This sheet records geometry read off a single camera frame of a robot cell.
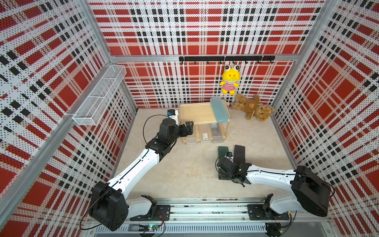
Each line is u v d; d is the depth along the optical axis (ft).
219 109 2.99
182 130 2.27
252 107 3.65
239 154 3.12
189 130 2.33
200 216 2.41
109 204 1.29
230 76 3.01
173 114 2.23
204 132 3.41
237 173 2.06
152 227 2.27
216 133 3.43
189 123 2.39
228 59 2.93
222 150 3.09
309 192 1.39
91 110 2.28
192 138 3.29
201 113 2.99
